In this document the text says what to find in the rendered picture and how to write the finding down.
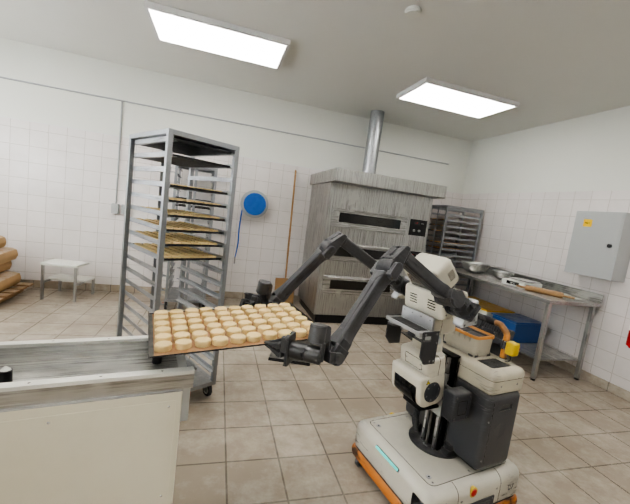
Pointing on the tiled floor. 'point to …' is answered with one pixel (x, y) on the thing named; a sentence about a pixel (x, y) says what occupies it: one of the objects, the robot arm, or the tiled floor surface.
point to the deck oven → (381, 218)
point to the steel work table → (545, 315)
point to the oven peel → (287, 252)
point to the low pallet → (2, 296)
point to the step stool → (65, 275)
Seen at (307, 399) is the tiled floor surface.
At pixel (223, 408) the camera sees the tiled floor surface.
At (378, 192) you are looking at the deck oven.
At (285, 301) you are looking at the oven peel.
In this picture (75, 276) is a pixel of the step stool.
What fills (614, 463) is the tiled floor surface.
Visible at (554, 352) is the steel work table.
